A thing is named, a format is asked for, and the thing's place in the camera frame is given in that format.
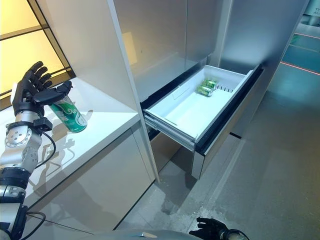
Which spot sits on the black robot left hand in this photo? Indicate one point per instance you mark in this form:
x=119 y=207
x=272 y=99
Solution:
x=27 y=97

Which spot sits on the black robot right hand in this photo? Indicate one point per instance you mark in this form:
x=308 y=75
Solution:
x=210 y=230

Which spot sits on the green drink can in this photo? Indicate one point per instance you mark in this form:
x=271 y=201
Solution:
x=71 y=115
x=210 y=84
x=204 y=90

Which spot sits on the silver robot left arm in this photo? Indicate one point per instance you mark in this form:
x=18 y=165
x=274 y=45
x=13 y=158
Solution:
x=20 y=140

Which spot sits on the white fridge drawer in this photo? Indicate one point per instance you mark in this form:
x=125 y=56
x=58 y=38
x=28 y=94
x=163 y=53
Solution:
x=190 y=110

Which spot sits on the silver fridge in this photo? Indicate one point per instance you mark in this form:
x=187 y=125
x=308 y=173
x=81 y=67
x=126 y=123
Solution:
x=162 y=37

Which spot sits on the yellow backlit window panel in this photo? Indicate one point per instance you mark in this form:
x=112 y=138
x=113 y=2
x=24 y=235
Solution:
x=25 y=50

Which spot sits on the grey robot torso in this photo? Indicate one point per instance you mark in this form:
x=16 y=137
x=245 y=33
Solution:
x=140 y=236

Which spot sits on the white counter cabinet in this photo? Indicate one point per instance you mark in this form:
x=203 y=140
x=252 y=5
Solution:
x=100 y=130

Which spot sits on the white tall cabinet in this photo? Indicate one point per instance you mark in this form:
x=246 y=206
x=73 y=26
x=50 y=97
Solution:
x=87 y=37

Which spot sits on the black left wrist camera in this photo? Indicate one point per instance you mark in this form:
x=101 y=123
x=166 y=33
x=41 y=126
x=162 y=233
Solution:
x=43 y=123

